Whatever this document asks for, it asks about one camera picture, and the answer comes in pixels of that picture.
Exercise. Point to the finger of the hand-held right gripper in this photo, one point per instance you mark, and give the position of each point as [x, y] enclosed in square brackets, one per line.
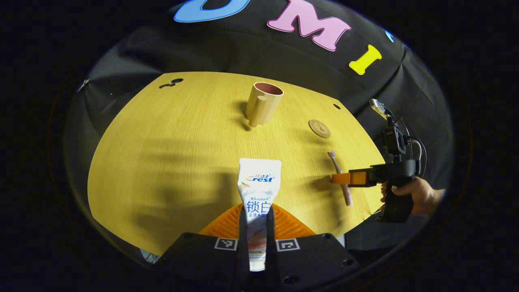
[352, 178]

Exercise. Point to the black backdrop cloth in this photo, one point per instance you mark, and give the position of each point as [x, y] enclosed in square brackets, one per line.
[284, 61]

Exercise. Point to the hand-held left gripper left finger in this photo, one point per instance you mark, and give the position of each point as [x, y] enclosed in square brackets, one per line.
[243, 243]

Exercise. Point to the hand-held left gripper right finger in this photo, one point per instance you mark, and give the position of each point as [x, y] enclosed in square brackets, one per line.
[271, 243]

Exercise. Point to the pink toothbrush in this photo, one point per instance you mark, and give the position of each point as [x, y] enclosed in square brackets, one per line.
[335, 162]

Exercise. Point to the white cloth clip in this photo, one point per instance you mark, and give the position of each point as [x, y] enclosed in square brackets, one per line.
[83, 84]

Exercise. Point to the white toothpaste tube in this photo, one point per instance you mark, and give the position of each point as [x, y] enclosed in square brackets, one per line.
[259, 182]

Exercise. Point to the round brown coaster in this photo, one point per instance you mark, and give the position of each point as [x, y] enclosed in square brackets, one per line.
[319, 129]

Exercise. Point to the beige cup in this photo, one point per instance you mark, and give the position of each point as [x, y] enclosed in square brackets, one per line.
[263, 107]

